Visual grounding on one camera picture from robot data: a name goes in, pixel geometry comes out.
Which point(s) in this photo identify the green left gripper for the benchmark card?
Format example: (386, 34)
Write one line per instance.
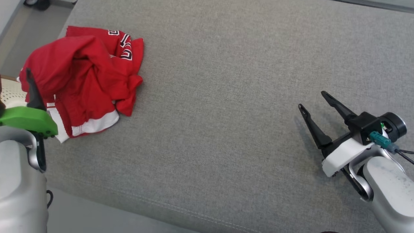
(26, 119)

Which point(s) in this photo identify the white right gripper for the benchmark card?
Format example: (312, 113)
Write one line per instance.
(343, 155)

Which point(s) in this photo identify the red white lettered jersey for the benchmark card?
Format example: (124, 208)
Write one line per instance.
(84, 81)

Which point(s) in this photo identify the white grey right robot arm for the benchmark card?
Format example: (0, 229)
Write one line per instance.
(388, 187)

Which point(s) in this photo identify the white perforated laundry basket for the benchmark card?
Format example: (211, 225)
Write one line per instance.
(13, 94)

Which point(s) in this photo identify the right wrist black motor cylinder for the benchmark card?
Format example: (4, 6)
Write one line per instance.
(396, 124)

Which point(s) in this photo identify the black caster wheel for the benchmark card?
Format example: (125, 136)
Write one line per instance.
(37, 4)

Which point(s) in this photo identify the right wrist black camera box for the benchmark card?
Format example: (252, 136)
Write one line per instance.
(364, 124)

